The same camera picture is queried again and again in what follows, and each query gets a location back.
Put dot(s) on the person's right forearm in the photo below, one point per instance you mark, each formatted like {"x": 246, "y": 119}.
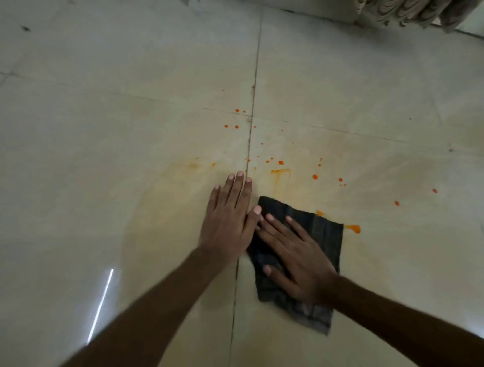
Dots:
{"x": 408, "y": 325}

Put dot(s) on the orange liquid spill drops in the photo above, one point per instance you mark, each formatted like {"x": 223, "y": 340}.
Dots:
{"x": 353, "y": 228}

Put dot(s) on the beige patterned curtain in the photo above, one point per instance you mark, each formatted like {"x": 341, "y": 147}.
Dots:
{"x": 416, "y": 11}

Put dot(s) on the beige tiled floor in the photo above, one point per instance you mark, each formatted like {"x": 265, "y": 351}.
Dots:
{"x": 113, "y": 94}

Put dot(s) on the person's left hand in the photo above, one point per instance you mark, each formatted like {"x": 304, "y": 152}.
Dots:
{"x": 227, "y": 227}

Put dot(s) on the dark plaid cleaning cloth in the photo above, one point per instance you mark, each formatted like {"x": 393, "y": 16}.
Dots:
{"x": 325, "y": 234}

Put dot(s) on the person's right hand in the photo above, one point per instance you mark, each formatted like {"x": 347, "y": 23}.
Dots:
{"x": 302, "y": 261}

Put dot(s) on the person's left forearm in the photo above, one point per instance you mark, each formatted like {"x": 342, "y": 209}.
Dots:
{"x": 151, "y": 317}

